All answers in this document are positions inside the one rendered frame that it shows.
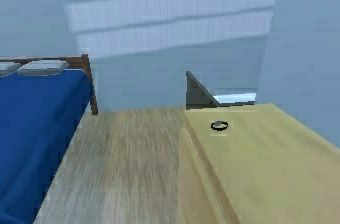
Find dark grey triangular object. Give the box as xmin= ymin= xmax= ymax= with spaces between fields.
xmin=185 ymin=70 xmax=221 ymax=111

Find white window blind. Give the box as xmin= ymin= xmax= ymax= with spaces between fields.
xmin=63 ymin=0 xmax=276 ymax=61

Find pale yellow wooden dresser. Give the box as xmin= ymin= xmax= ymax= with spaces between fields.
xmin=177 ymin=102 xmax=340 ymax=224

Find small black ring dish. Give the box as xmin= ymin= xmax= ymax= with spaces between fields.
xmin=210 ymin=120 xmax=230 ymax=132

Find blue bed with brown frame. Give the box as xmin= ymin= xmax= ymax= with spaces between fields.
xmin=0 ymin=53 xmax=99 ymax=224

